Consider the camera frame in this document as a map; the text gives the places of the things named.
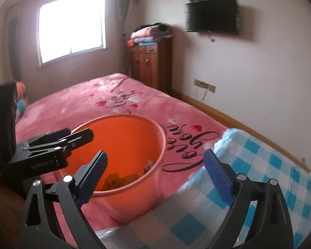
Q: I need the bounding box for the yellow snack packet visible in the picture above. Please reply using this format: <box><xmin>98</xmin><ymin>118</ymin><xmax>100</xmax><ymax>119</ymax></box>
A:
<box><xmin>103</xmin><ymin>172</ymin><xmax>123</xmax><ymax>190</ymax></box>

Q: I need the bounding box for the brown wooden cabinet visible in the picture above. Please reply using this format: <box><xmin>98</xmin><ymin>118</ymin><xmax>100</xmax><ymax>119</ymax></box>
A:
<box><xmin>130</xmin><ymin>38</ymin><xmax>173</xmax><ymax>92</ymax></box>

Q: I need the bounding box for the light window curtain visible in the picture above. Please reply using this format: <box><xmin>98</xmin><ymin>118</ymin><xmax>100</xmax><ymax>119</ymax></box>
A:
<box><xmin>114</xmin><ymin>0</ymin><xmax>136</xmax><ymax>76</ymax></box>

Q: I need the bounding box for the orange plastic bucket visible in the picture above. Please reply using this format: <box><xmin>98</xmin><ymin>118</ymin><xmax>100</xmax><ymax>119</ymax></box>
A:
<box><xmin>58</xmin><ymin>114</ymin><xmax>167</xmax><ymax>223</ymax></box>

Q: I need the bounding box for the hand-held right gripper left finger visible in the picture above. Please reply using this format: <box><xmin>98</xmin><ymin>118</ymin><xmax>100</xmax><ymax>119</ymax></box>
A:
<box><xmin>18</xmin><ymin>150</ymin><xmax>109</xmax><ymax>249</ymax></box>

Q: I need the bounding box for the blue white checkered tablecloth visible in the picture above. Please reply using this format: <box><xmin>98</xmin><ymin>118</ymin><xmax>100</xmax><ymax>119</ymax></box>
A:
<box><xmin>96</xmin><ymin>128</ymin><xmax>311</xmax><ymax>249</ymax></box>

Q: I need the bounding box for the wall power socket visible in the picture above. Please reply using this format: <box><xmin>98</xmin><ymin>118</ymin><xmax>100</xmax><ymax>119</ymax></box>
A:
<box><xmin>194</xmin><ymin>79</ymin><xmax>216</xmax><ymax>93</ymax></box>

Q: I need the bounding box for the bright window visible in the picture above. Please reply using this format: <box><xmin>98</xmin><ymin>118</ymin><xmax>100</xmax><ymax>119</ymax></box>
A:
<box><xmin>38</xmin><ymin>0</ymin><xmax>106</xmax><ymax>64</ymax></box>

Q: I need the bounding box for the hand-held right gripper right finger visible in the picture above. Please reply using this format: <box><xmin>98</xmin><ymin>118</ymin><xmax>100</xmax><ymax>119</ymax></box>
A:
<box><xmin>204</xmin><ymin>149</ymin><xmax>294</xmax><ymax>249</ymax></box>

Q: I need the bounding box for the pile of folded clothes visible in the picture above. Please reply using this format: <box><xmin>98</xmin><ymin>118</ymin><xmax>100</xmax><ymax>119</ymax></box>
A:
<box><xmin>128</xmin><ymin>23</ymin><xmax>172</xmax><ymax>48</ymax></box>

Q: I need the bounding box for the pink blue pillow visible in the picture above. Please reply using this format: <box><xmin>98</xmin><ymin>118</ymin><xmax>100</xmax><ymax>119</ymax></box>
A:
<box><xmin>15</xmin><ymin>81</ymin><xmax>29</xmax><ymax>118</ymax></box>

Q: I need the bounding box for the black wall television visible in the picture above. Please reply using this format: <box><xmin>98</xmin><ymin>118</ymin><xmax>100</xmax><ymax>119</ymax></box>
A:
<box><xmin>185</xmin><ymin>0</ymin><xmax>240</xmax><ymax>35</ymax></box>

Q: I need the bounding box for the pink printed blanket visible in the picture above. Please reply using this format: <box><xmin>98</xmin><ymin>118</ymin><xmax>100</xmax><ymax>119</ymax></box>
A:
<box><xmin>0</xmin><ymin>73</ymin><xmax>228</xmax><ymax>242</ymax></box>

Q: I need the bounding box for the white charger cable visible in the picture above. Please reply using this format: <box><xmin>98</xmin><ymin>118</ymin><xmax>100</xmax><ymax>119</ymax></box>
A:
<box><xmin>196</xmin><ymin>85</ymin><xmax>208</xmax><ymax>102</ymax></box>

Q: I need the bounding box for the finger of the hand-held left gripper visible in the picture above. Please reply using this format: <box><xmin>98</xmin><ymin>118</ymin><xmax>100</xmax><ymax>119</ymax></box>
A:
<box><xmin>54</xmin><ymin>129</ymin><xmax>94</xmax><ymax>156</ymax></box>
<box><xmin>23</xmin><ymin>128</ymin><xmax>72</xmax><ymax>150</ymax></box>

